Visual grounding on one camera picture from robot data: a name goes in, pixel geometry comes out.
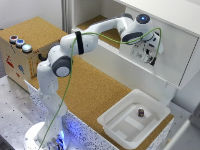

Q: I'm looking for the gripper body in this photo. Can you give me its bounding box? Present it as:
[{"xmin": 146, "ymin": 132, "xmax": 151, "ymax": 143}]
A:
[{"xmin": 130, "ymin": 31, "xmax": 165, "ymax": 65}]

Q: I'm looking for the white sliding door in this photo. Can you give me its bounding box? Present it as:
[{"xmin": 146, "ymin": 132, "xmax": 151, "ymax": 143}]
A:
[{"xmin": 118, "ymin": 8, "xmax": 200, "ymax": 89}]

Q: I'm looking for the white cabinet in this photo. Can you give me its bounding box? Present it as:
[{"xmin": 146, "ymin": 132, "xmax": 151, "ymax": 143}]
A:
[{"xmin": 70, "ymin": 0, "xmax": 200, "ymax": 107}]

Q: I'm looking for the purple block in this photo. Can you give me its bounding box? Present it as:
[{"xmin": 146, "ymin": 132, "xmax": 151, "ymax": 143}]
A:
[{"xmin": 137, "ymin": 107, "xmax": 146, "ymax": 118}]

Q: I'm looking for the white plastic box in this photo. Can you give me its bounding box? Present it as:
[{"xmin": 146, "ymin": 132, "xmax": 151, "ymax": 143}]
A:
[{"xmin": 96, "ymin": 88, "xmax": 172, "ymax": 150}]

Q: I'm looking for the wooden drawer box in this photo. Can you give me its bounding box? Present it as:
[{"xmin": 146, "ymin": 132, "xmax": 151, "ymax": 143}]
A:
[{"xmin": 0, "ymin": 16, "xmax": 70, "ymax": 93}]

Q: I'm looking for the green button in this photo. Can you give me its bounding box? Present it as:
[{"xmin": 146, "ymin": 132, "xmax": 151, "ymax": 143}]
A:
[{"xmin": 21, "ymin": 43, "xmax": 34, "ymax": 54}]

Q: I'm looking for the blue button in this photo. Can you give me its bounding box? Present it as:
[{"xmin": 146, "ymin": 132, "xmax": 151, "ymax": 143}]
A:
[{"xmin": 15, "ymin": 38, "xmax": 26, "ymax": 48}]

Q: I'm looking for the red button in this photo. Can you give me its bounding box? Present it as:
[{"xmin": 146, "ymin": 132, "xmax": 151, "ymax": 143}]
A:
[{"xmin": 9, "ymin": 34, "xmax": 19, "ymax": 44}]

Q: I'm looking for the black door handle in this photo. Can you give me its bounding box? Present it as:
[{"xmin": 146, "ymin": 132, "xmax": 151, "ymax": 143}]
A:
[{"xmin": 149, "ymin": 57, "xmax": 158, "ymax": 67}]

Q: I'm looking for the green cable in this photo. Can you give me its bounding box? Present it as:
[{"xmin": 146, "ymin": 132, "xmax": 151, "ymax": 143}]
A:
[{"xmin": 37, "ymin": 27, "xmax": 163, "ymax": 150}]

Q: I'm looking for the black drawer handle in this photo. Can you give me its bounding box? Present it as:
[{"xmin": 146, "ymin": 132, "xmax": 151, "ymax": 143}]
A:
[{"xmin": 37, "ymin": 52, "xmax": 48, "ymax": 63}]

